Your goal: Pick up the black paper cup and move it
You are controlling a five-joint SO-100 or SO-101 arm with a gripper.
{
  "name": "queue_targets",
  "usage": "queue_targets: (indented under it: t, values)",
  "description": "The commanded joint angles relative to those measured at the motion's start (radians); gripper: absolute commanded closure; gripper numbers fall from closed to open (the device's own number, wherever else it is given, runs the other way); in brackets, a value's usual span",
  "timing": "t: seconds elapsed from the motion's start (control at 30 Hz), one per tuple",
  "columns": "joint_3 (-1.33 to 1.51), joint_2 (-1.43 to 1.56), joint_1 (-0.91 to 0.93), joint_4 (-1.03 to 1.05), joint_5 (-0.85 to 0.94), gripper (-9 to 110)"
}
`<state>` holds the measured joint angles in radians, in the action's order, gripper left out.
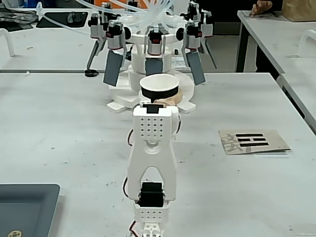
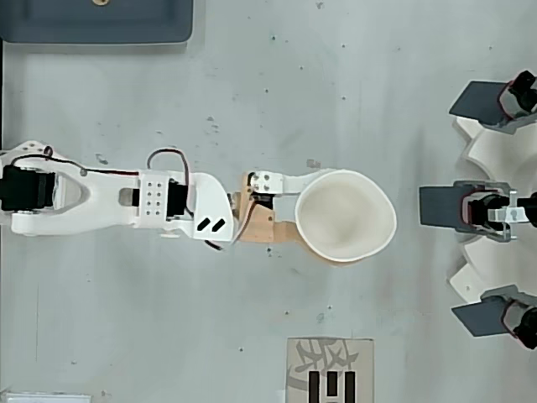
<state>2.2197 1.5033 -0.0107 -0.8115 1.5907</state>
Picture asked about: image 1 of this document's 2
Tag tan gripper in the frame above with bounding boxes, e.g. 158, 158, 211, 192
139, 87, 184, 108

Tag black paper cup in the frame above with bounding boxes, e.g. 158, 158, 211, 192
139, 74, 180, 101

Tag bystander hand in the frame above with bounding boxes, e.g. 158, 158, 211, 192
248, 0, 273, 17

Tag silver actuator with grey paddle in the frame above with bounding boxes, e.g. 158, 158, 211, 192
144, 30, 165, 77

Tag printed paper label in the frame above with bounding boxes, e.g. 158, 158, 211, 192
171, 56, 186, 68

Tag multi-legged robot device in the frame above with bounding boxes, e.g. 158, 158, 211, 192
106, 32, 197, 115

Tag lower dark grey paddle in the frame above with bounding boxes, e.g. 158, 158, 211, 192
181, 20, 207, 86

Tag dark grey paddle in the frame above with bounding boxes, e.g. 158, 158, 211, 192
181, 20, 207, 86
102, 20, 127, 87

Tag upper dark grey paddle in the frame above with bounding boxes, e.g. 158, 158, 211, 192
102, 20, 127, 87

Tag clear plastic tube bundle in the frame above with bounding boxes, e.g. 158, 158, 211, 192
36, 0, 190, 34

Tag silver actuator with thin leg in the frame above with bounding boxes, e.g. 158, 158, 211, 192
188, 2, 218, 70
85, 11, 107, 72

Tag dark table leg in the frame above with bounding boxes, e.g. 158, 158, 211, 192
236, 21, 250, 73

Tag cardboard card with black bars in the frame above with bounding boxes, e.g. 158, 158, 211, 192
218, 129, 292, 156

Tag black flat tray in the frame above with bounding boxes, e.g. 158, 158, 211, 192
36, 11, 90, 29

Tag brown paper bag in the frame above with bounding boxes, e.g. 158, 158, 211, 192
281, 0, 316, 23

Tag dark crumpled material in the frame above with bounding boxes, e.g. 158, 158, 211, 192
0, 6, 38, 25

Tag grey plastic tray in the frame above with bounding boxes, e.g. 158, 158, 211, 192
0, 183, 61, 237

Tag red black servo cable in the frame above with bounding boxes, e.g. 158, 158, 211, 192
126, 128, 135, 147

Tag white curved bracket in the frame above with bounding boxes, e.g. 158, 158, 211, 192
0, 27, 16, 58
299, 29, 316, 58

